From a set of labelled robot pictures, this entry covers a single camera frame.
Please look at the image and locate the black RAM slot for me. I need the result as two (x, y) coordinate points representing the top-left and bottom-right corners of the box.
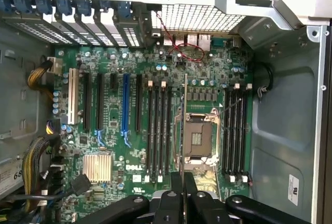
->
(243, 83), (250, 183)
(160, 80), (167, 183)
(167, 81), (173, 175)
(230, 83), (237, 183)
(224, 85), (231, 182)
(153, 80), (160, 183)
(237, 85), (243, 183)
(146, 80), (153, 183)

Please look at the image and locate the metal socket cover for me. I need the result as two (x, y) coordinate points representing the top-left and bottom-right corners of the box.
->
(192, 168), (222, 202)

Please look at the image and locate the CPU socket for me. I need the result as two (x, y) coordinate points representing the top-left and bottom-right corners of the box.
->
(173, 107), (223, 169)

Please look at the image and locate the green Dell motherboard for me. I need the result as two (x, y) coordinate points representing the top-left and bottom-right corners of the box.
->
(53, 36), (254, 224)

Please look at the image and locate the silver finned heat sink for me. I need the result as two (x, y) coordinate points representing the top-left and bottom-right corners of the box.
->
(82, 153), (113, 184)

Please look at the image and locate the thin metal locking lever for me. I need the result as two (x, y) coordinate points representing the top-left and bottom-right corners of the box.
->
(217, 97), (243, 117)

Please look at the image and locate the long black expansion slot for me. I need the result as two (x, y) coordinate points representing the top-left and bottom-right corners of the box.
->
(135, 73), (143, 133)
(96, 73), (105, 131)
(82, 70), (92, 133)

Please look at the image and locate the blue expansion slot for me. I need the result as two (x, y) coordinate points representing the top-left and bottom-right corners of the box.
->
(122, 73), (130, 133)

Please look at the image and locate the grey metal PC case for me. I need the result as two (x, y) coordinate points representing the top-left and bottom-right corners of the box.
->
(0, 0), (332, 224)

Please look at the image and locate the short black expansion slot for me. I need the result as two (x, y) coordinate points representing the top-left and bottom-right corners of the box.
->
(109, 73), (118, 91)

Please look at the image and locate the white expansion slot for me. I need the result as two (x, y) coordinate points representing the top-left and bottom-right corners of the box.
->
(67, 67), (79, 125)

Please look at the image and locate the silver power supply unit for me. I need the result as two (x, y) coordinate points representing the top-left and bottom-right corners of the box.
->
(0, 153), (25, 201)

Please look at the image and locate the blue card retention clip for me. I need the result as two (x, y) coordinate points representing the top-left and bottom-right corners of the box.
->
(34, 0), (54, 15)
(0, 0), (13, 14)
(12, 0), (34, 15)
(117, 1), (133, 20)
(55, 0), (75, 17)
(76, 0), (93, 17)

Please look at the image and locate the black data wire with plug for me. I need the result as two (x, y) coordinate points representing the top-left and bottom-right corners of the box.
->
(0, 174), (92, 202)

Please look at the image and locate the black looped wire, white tie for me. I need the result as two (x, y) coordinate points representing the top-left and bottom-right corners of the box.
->
(257, 62), (274, 97)

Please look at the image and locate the yellow black power wire bundle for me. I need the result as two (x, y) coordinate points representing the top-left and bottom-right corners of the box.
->
(22, 133), (62, 213)

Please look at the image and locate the red black twisted wire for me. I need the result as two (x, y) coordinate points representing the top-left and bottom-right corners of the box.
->
(155, 10), (205, 63)

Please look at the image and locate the yellow black wires, white plug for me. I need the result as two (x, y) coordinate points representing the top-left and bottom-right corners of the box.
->
(27, 57), (63, 100)

